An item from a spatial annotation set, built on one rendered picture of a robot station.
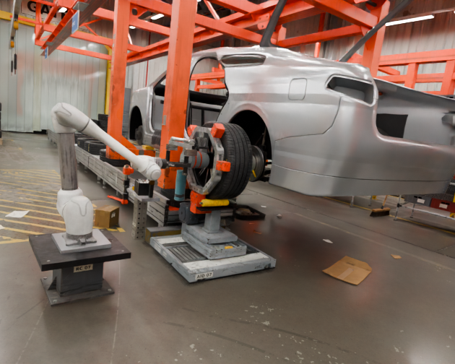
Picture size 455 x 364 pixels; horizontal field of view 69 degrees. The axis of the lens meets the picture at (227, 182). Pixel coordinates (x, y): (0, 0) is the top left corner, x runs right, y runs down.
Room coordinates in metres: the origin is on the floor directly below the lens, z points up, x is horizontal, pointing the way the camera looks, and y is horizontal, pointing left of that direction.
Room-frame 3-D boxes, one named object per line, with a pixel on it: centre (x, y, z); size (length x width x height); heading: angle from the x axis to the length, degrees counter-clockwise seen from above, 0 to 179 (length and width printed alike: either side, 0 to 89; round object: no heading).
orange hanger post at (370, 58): (4.65, -1.68, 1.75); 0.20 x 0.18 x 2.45; 125
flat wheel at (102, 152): (5.89, 1.96, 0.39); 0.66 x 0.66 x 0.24
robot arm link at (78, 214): (2.03, 0.91, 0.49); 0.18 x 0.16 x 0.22; 40
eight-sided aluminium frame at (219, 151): (2.77, 0.23, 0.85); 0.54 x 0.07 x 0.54; 35
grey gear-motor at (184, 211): (3.10, 0.21, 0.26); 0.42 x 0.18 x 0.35; 125
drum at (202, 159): (2.73, 0.29, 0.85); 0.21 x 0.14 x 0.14; 125
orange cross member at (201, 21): (5.47, 0.53, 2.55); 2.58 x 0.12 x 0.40; 125
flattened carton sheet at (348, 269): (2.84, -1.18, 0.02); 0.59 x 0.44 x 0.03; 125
